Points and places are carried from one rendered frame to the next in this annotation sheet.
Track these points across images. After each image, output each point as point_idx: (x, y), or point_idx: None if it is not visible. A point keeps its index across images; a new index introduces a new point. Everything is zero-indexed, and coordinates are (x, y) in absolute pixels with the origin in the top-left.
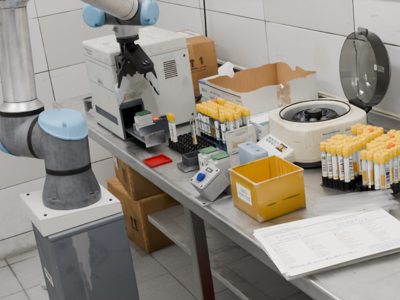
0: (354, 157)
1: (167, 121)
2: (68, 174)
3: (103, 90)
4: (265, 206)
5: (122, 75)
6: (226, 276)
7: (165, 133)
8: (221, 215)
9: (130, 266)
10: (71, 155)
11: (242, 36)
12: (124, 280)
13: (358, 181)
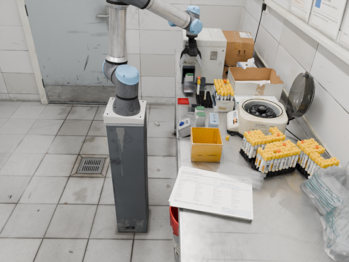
0: (258, 147)
1: (204, 80)
2: (122, 99)
3: None
4: (196, 155)
5: (183, 53)
6: None
7: (201, 86)
8: (179, 147)
9: (142, 148)
10: (124, 91)
11: (269, 46)
12: (138, 153)
13: None
